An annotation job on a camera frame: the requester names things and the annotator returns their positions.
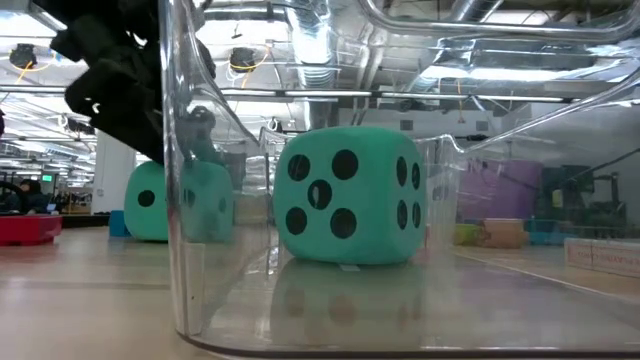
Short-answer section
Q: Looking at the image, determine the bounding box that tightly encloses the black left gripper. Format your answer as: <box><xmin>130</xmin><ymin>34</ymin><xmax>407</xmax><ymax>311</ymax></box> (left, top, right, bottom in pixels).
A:
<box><xmin>32</xmin><ymin>0</ymin><xmax>225</xmax><ymax>166</ymax></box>

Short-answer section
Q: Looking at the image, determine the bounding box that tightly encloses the red toy brick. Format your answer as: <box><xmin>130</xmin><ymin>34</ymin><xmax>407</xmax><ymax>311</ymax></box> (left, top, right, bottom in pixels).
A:
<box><xmin>0</xmin><ymin>214</ymin><xmax>64</xmax><ymax>247</ymax></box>

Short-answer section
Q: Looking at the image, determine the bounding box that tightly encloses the teal foam die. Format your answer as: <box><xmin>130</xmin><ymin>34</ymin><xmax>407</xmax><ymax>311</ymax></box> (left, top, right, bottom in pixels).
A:
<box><xmin>272</xmin><ymin>124</ymin><xmax>429</xmax><ymax>266</ymax></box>
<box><xmin>123</xmin><ymin>159</ymin><xmax>235</xmax><ymax>245</ymax></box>

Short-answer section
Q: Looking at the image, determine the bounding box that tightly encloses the white pillar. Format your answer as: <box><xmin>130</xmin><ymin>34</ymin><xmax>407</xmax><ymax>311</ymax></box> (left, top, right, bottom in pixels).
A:
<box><xmin>91</xmin><ymin>130</ymin><xmax>139</xmax><ymax>215</ymax></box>

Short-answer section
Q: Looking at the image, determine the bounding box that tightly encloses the black ceiling device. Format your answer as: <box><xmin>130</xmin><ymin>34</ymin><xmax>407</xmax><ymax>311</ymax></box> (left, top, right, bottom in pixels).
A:
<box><xmin>8</xmin><ymin>43</ymin><xmax>39</xmax><ymax>70</ymax></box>
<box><xmin>229</xmin><ymin>46</ymin><xmax>259</xmax><ymax>74</ymax></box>

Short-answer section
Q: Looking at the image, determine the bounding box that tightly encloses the person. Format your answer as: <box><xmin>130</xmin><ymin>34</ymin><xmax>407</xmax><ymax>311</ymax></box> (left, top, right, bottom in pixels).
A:
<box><xmin>0</xmin><ymin>178</ymin><xmax>51</xmax><ymax>216</ymax></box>

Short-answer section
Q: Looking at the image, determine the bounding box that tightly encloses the large clear plastic bin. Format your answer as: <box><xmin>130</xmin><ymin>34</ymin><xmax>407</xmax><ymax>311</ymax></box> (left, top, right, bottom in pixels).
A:
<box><xmin>159</xmin><ymin>0</ymin><xmax>640</xmax><ymax>357</ymax></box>

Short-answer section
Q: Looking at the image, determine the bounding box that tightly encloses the lime green toy brick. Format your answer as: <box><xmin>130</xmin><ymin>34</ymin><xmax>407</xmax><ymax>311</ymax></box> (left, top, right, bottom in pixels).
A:
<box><xmin>453</xmin><ymin>223</ymin><xmax>484</xmax><ymax>246</ymax></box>

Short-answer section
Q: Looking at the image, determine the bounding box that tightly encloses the purple plastic bucket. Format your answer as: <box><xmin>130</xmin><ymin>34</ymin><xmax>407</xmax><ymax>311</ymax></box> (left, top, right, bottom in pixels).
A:
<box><xmin>458</xmin><ymin>158</ymin><xmax>544</xmax><ymax>224</ymax></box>

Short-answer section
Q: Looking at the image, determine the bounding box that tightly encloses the tan wooden block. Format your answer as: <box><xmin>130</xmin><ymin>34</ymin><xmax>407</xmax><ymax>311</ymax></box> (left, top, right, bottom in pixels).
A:
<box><xmin>480</xmin><ymin>217</ymin><xmax>529</xmax><ymax>250</ymax></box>

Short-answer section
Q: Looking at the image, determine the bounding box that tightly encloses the flat blue toy brick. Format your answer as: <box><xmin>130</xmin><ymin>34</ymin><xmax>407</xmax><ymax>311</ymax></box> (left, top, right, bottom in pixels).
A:
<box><xmin>524</xmin><ymin>218</ymin><xmax>579</xmax><ymax>246</ymax></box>

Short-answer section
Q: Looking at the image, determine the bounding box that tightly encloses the black aluminium table frame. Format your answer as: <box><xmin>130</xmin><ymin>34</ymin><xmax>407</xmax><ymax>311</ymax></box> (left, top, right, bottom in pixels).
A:
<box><xmin>59</xmin><ymin>212</ymin><xmax>112</xmax><ymax>230</ymax></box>

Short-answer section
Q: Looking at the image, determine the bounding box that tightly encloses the silver ventilation duct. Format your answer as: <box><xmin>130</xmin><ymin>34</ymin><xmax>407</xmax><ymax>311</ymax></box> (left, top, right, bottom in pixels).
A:
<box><xmin>287</xmin><ymin>0</ymin><xmax>346</xmax><ymax>89</ymax></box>

